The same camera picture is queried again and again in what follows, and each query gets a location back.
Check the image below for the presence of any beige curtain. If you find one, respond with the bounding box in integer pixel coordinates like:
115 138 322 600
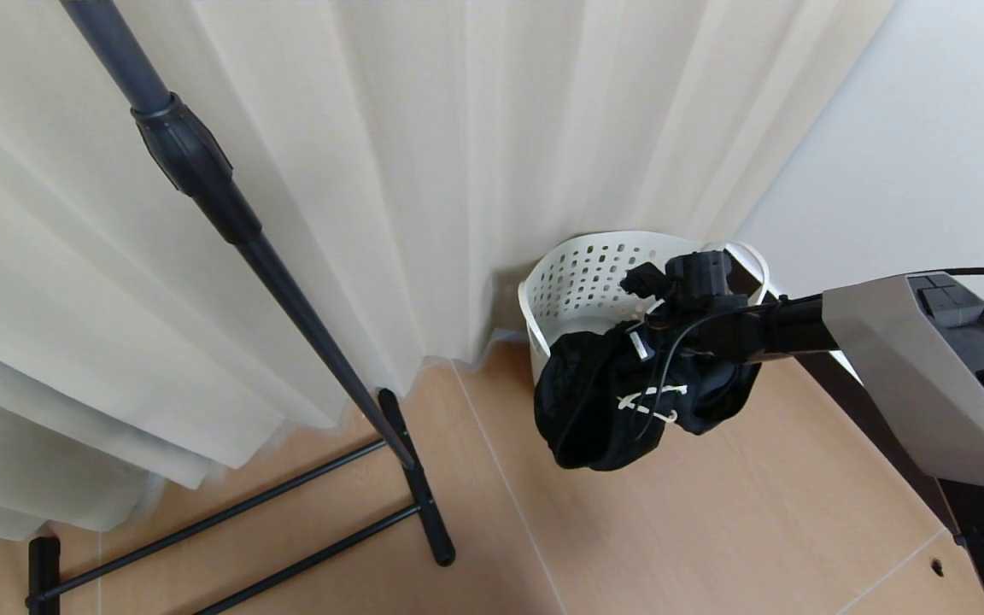
0 0 894 428
0 329 215 560

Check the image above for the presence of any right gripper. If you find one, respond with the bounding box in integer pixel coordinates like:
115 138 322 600
629 295 753 370

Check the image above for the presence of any black heap of clothes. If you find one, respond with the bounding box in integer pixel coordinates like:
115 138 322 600
533 329 762 472

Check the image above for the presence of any black clothes rack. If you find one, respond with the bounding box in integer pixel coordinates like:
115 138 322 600
28 0 457 615

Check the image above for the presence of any white laundry basket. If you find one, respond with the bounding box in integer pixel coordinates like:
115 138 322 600
518 229 773 385

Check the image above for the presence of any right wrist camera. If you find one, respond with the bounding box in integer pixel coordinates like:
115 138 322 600
620 248 734 302

